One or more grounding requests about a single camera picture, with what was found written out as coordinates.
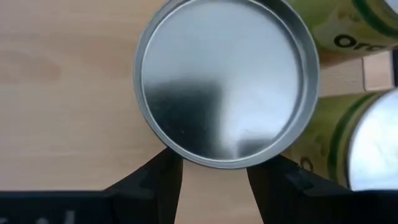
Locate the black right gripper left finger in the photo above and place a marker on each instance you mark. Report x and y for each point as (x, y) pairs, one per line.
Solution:
(155, 186)

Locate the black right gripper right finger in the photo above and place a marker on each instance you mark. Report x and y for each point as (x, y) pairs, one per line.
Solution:
(286, 193)

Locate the tall green oranges can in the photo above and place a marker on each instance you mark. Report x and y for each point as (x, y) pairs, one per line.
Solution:
(329, 133)
(342, 25)

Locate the tall green pears can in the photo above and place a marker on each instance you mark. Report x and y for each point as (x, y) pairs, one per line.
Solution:
(224, 77)

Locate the wooden shelf board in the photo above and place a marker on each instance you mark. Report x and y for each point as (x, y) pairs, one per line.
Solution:
(62, 93)

